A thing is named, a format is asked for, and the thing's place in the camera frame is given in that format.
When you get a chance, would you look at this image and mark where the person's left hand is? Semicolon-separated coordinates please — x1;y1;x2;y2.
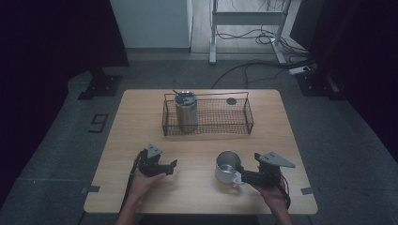
127;170;167;205

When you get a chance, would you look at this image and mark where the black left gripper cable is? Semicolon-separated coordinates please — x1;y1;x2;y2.
120;149;148;214

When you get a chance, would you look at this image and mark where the white power strip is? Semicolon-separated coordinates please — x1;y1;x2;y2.
288;65;313;76

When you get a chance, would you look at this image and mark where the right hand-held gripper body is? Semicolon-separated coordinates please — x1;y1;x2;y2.
250;151;297;188

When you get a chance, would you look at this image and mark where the black wire mesh basket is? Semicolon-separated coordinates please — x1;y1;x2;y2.
161;91;255;137

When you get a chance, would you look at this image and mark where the dark curtain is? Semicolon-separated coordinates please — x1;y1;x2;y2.
0;0;130;201
290;0;398;158

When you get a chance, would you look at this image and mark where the white cabinet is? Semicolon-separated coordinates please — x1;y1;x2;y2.
110;0;193;50

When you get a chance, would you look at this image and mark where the black stand base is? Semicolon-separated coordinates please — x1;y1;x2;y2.
295;69;344;101
77;67;123;101

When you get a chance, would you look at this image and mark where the person's right hand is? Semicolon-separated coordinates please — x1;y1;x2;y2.
253;178;291;211

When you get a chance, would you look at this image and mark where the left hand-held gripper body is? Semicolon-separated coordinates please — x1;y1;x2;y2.
135;143;168;178

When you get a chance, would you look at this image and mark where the metal mug with handle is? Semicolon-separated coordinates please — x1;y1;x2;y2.
215;150;248;186

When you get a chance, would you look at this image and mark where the long black floor cable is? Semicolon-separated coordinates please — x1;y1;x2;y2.
210;58;314;90

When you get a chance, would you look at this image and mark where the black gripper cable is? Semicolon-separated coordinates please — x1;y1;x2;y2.
280;174;292;210
120;149;148;214

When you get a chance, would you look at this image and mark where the white desk frame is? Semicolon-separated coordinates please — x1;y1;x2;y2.
208;0;294;66

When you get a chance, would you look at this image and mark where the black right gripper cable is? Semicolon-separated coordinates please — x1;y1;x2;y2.
280;174;292;210

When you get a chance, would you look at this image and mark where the tangle of floor cables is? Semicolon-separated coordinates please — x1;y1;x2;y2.
215;27;310;58

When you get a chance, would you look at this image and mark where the steel tumbler with lid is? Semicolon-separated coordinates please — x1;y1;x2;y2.
172;89;199;134

